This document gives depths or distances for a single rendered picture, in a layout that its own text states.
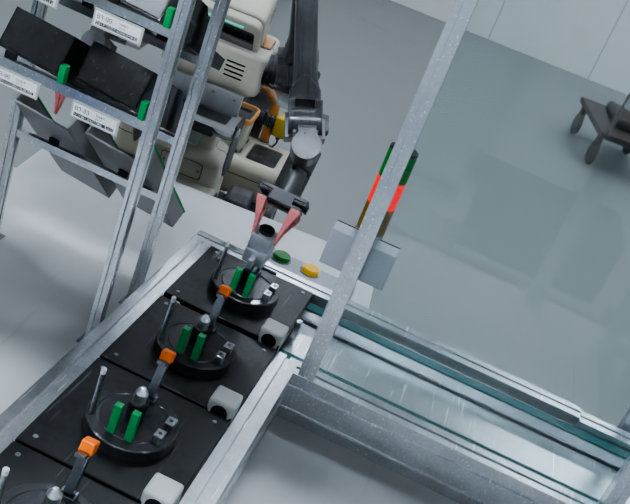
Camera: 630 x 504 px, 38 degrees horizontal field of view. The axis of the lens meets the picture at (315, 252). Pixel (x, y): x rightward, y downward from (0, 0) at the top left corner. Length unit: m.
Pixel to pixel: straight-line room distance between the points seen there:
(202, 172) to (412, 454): 1.16
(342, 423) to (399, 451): 0.11
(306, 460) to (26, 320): 0.57
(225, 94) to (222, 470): 1.27
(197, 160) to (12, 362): 1.06
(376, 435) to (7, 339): 0.68
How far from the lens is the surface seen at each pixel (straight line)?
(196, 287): 1.78
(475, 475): 1.69
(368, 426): 1.68
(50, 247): 1.99
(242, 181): 2.81
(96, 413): 1.39
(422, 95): 1.43
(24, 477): 1.31
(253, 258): 1.73
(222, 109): 2.45
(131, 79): 1.58
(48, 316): 1.78
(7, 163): 1.89
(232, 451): 1.46
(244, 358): 1.63
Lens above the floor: 1.88
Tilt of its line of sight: 26 degrees down
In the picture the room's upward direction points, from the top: 22 degrees clockwise
